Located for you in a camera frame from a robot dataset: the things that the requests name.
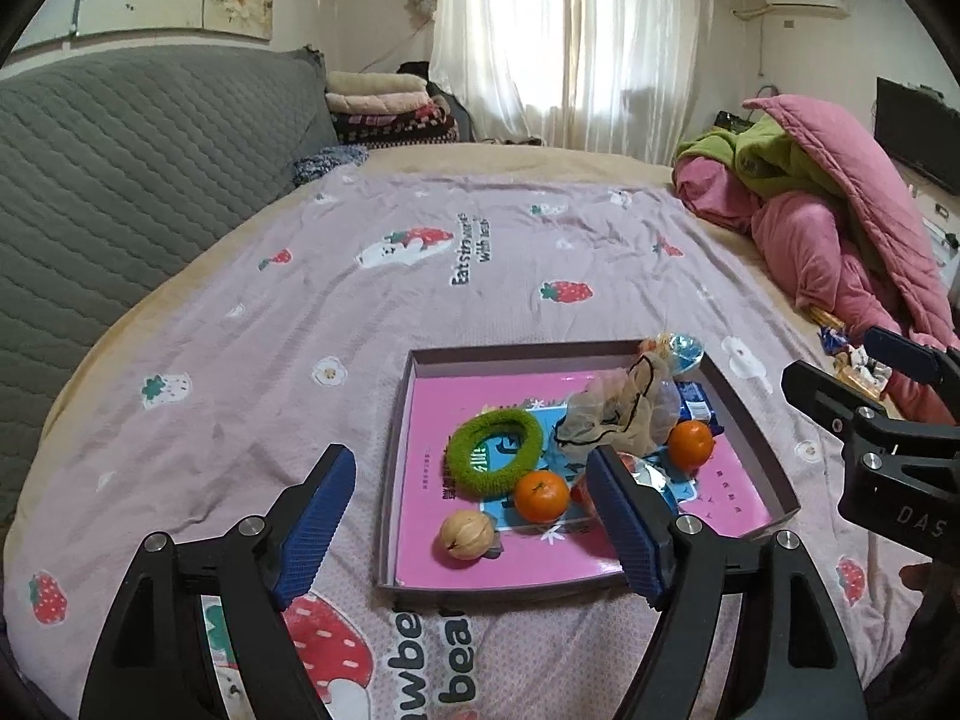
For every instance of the small orange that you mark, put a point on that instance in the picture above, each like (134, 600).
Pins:
(690, 446)

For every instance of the cream folded blanket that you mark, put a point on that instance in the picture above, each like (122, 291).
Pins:
(375, 82)

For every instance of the snack wrappers near quilt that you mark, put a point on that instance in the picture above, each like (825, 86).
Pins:
(814, 315)

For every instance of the beige mesh bag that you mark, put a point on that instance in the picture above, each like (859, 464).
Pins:
(622, 405)

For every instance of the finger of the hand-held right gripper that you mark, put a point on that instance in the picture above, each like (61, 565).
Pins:
(907, 356)
(825, 390)

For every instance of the blue knit cloth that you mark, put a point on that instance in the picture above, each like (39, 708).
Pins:
(326, 163)

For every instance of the pink folded blanket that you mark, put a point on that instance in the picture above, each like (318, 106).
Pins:
(375, 103)

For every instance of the grey quilted headboard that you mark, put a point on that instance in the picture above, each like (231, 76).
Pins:
(112, 187)

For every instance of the white sheer curtain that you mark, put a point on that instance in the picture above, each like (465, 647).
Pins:
(570, 45)

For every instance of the tan walnut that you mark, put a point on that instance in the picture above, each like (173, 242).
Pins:
(466, 535)

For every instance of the black television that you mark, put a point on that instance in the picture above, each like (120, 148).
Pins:
(919, 131)

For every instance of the plastic-wrapped snack cup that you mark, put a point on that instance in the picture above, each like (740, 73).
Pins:
(654, 476)
(682, 351)

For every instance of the person's right hand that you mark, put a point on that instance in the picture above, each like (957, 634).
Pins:
(919, 577)

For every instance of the green blanket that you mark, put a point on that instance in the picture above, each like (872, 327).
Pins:
(757, 154)

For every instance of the checkered folded blanket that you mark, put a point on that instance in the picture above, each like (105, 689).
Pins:
(397, 127)

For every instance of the white patterned wrapper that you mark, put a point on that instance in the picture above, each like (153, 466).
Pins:
(866, 373)

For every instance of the small blue wrapper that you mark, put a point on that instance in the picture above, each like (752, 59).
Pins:
(834, 337)

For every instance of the pink quilt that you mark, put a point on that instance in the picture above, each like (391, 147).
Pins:
(840, 240)

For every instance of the brown cardboard box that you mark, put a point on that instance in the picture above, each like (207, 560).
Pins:
(394, 465)

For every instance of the large orange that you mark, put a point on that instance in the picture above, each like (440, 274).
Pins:
(541, 497)

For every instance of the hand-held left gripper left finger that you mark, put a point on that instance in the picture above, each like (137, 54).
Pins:
(315, 532)

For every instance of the white cabinet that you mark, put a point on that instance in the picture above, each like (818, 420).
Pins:
(937, 217)

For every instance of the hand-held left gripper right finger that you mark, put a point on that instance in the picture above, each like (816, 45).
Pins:
(630, 532)

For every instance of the strawberry bear printed blanket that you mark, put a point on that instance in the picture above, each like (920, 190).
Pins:
(262, 330)

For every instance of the dark bag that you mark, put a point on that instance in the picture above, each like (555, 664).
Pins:
(416, 71)

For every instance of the blue snack packet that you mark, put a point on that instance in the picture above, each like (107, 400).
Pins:
(697, 405)

